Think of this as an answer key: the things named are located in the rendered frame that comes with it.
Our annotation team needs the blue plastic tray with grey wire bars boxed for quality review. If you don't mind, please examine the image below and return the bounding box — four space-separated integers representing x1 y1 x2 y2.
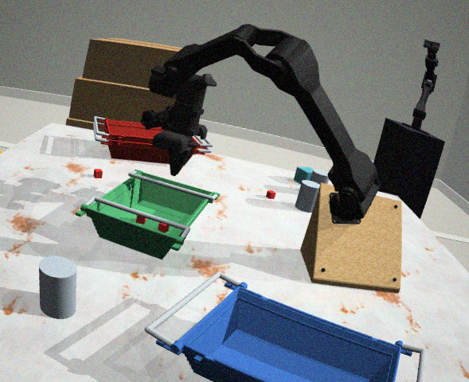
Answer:
144 271 426 382

